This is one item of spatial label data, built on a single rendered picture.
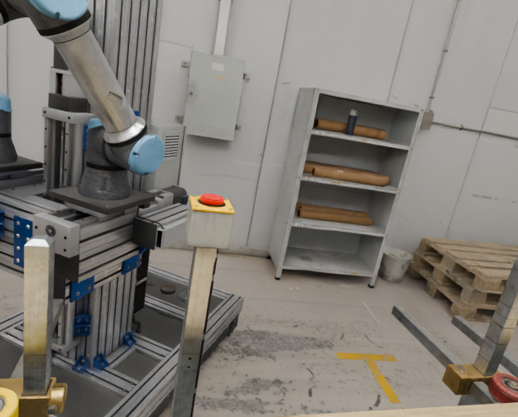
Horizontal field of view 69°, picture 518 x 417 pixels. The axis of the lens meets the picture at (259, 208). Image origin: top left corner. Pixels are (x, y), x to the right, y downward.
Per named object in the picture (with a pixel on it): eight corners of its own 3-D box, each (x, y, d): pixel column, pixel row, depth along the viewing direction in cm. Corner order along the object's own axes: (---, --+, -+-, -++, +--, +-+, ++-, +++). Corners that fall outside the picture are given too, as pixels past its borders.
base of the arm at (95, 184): (103, 184, 128) (104, 155, 125) (140, 194, 123) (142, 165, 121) (66, 190, 114) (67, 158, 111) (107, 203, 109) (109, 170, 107)
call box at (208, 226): (184, 235, 69) (189, 194, 67) (222, 238, 71) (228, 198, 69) (186, 251, 62) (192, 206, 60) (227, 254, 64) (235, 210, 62)
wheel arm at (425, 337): (390, 315, 124) (393, 304, 122) (398, 315, 124) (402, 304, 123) (499, 428, 83) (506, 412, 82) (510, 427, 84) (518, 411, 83)
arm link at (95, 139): (112, 157, 124) (116, 115, 120) (138, 167, 117) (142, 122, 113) (77, 157, 114) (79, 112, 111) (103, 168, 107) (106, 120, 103)
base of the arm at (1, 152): (-3, 152, 142) (-3, 126, 140) (26, 160, 138) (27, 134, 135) (-46, 155, 128) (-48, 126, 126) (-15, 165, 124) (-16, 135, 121)
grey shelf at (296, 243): (266, 257, 357) (299, 87, 315) (353, 266, 376) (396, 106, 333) (275, 280, 316) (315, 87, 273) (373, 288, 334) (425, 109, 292)
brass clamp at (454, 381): (439, 379, 97) (446, 362, 95) (482, 377, 100) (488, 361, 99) (457, 397, 91) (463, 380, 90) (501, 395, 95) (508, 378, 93)
